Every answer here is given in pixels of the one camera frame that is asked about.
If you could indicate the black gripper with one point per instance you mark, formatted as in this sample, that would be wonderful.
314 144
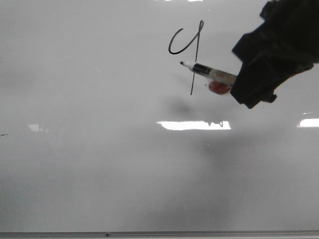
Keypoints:
285 44

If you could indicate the black and white whiteboard marker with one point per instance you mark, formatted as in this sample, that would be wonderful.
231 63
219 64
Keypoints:
218 82

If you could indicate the white whiteboard with aluminium frame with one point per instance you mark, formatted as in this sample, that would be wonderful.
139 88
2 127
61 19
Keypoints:
102 129

